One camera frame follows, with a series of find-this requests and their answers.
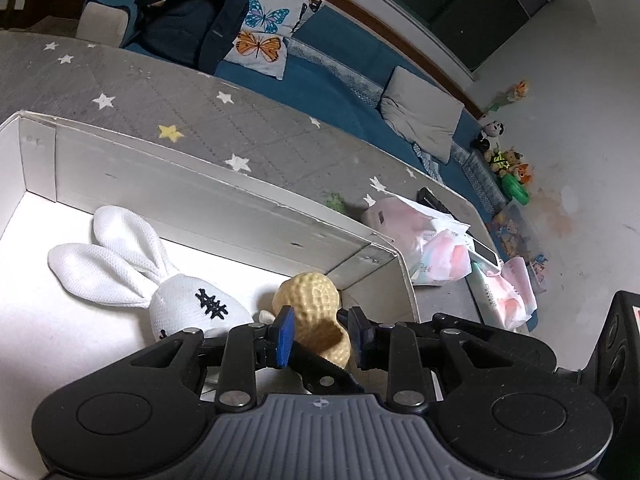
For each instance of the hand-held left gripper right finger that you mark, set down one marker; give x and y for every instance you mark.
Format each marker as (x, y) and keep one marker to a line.
(358, 334)

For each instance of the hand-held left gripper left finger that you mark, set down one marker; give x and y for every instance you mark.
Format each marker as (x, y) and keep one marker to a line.
(284, 336)

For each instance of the yellow peanut toy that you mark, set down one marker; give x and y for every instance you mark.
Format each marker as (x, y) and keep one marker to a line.
(311, 294)

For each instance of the white cardboard box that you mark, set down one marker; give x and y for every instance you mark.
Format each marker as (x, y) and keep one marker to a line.
(200, 195)

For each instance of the white rabbit plush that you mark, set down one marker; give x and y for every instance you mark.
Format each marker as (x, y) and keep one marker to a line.
(190, 305)

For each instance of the pink tissue pack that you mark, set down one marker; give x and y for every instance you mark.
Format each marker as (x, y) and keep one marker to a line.
(505, 292)
(442, 257)

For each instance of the pink plastic bag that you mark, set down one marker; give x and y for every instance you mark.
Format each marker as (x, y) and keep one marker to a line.
(387, 217)

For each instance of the white phone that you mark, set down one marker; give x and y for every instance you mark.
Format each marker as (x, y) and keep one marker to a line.
(484, 251)

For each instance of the black remote control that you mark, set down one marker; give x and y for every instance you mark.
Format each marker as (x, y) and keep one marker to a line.
(435, 200)

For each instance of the clear box of toys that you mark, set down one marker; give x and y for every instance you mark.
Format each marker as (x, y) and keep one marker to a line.
(517, 240)

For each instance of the orange fox plush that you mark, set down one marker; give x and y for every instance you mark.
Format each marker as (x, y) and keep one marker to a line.
(523, 174)

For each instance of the plush doll in yellow vest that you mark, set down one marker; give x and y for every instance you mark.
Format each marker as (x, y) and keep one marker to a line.
(502, 159)

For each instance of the grey cushion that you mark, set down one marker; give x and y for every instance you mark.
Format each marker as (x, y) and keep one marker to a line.
(420, 110)

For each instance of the blue sofa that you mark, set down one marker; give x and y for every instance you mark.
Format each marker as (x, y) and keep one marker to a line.
(330, 95)

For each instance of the panda plush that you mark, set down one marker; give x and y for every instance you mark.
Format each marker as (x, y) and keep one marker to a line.
(491, 132)

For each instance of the orange and green plush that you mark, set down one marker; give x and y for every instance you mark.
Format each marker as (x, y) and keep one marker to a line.
(517, 91)

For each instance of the butterfly-print pillow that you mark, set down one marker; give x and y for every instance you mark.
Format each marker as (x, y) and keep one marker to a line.
(265, 15)

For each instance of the dark blue backpack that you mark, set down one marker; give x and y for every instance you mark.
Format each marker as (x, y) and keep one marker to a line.
(175, 25)

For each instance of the dark window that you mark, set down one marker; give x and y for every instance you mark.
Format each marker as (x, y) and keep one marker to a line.
(450, 0)

